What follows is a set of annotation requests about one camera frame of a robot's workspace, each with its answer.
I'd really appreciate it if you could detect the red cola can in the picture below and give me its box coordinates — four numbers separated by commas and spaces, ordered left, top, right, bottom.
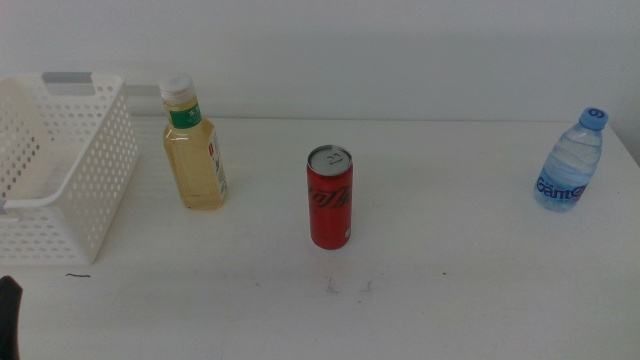
306, 144, 354, 251

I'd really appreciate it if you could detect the yellow tea bottle green label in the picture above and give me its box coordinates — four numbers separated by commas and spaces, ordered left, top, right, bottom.
158, 73, 230, 211

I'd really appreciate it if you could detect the clear water bottle blue cap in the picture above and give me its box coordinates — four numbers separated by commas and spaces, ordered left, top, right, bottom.
533, 106, 610, 213

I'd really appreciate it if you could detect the white perforated plastic basket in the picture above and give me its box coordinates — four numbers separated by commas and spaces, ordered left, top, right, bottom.
0, 71, 141, 266

